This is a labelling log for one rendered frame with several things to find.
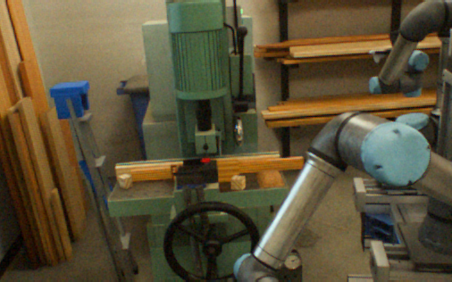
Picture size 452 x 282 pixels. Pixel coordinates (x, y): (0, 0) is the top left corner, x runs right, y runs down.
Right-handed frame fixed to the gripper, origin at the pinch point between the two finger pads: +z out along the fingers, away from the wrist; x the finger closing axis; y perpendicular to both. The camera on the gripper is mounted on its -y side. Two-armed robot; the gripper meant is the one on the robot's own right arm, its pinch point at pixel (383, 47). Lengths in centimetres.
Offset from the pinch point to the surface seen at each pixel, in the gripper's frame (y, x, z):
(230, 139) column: 15, -83, -41
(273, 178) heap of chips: 22, -72, -72
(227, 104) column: 1, -81, -41
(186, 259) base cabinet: 44, -107, -75
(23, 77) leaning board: -17, -199, 76
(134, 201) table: 18, -119, -74
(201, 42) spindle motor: -26, -86, -67
